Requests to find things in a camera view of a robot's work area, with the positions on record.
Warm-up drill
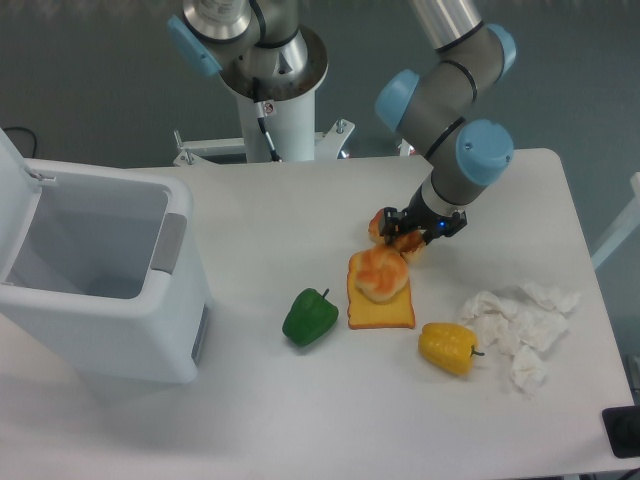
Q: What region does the round twisted bread bun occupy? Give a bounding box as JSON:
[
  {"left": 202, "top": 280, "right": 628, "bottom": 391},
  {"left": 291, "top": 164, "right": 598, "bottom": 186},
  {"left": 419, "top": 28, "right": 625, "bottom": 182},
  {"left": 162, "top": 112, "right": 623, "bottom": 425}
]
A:
[{"left": 350, "top": 245, "right": 409, "bottom": 303}]

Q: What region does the oblong twisted bread roll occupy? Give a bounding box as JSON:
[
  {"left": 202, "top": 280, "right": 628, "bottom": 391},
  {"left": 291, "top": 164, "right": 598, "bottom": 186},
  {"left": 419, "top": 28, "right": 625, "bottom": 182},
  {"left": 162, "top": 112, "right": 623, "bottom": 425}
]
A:
[{"left": 368, "top": 209, "right": 426, "bottom": 264}]

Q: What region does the square toast bread slice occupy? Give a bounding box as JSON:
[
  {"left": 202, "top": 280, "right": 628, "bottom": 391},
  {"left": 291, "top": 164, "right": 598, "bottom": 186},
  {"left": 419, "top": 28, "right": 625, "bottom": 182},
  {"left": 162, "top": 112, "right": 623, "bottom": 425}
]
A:
[{"left": 347, "top": 251, "right": 416, "bottom": 330}]

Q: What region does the green bell pepper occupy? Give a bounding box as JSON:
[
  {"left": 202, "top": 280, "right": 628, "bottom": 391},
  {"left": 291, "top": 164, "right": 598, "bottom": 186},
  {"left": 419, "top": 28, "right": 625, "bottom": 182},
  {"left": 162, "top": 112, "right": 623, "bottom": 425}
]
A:
[{"left": 282, "top": 288, "right": 339, "bottom": 347}]

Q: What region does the white trash bin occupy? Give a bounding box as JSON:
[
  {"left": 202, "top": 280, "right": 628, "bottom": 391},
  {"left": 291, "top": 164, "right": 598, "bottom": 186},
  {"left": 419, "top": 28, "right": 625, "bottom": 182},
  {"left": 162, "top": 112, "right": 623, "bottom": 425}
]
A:
[{"left": 1, "top": 160, "right": 211, "bottom": 383}]

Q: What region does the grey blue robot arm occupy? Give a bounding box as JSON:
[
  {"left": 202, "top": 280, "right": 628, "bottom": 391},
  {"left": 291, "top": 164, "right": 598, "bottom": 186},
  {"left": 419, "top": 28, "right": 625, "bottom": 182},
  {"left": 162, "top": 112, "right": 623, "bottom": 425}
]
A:
[{"left": 167, "top": 1, "right": 516, "bottom": 243}]

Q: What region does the white frame at right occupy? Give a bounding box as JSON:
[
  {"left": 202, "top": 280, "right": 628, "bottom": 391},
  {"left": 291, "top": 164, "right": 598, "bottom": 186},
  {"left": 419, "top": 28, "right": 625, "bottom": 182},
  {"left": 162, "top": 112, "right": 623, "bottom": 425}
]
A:
[{"left": 591, "top": 172, "right": 639, "bottom": 270}]

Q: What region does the black device at edge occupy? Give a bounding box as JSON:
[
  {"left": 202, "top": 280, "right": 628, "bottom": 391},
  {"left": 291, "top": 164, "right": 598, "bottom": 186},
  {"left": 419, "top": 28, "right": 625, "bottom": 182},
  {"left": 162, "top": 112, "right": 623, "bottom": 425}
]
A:
[{"left": 602, "top": 405, "right": 640, "bottom": 458}]

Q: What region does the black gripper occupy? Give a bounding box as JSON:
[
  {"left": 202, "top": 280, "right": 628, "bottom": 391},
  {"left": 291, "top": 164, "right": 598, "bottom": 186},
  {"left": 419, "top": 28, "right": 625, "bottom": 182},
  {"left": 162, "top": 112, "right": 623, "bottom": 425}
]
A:
[{"left": 378, "top": 197, "right": 467, "bottom": 245}]

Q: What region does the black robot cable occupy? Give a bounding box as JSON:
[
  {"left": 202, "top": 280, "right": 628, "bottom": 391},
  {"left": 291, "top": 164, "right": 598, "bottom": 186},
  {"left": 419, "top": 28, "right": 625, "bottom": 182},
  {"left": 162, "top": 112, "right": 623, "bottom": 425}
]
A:
[{"left": 251, "top": 75, "right": 284, "bottom": 163}]

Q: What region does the yellow bell pepper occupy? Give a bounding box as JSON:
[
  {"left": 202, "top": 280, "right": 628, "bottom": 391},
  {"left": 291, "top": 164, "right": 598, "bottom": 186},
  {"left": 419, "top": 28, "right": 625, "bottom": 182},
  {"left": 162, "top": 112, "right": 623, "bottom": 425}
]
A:
[{"left": 418, "top": 323, "right": 485, "bottom": 376}]

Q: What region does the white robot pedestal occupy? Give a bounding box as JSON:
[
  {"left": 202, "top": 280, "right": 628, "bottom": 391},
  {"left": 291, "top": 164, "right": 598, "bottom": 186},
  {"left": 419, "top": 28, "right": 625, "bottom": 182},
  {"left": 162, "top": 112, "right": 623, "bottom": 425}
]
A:
[{"left": 173, "top": 93, "right": 356, "bottom": 165}]

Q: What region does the crumpled white tissue paper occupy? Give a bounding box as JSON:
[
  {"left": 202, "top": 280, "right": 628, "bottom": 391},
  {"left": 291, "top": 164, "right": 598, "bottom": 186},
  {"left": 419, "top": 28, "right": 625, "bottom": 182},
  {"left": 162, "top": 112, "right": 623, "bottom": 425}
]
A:
[{"left": 458, "top": 280, "right": 581, "bottom": 397}]

